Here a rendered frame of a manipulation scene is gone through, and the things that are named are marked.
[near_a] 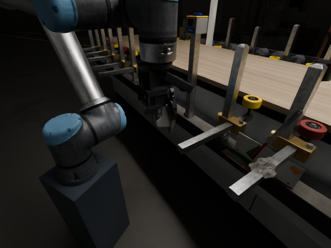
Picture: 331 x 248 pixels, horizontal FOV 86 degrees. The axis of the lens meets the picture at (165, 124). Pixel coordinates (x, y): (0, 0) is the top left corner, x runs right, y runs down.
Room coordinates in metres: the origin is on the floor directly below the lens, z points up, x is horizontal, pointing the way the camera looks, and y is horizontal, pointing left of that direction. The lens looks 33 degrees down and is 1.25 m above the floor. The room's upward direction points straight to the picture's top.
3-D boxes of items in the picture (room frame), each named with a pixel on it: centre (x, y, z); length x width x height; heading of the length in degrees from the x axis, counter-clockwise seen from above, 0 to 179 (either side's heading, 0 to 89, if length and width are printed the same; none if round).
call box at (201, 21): (0.92, -0.14, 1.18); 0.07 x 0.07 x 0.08; 34
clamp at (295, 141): (0.48, -0.44, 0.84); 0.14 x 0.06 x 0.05; 34
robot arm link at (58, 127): (0.59, 0.41, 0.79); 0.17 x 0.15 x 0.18; 138
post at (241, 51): (0.71, -0.29, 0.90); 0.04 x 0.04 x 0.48; 34
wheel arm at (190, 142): (0.62, -0.23, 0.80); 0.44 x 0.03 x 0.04; 124
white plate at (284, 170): (0.51, -0.39, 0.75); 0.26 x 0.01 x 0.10; 34
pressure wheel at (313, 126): (0.51, -0.52, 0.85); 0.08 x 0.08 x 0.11
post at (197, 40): (0.92, -0.14, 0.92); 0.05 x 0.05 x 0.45; 34
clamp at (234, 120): (0.69, -0.30, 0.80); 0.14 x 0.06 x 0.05; 34
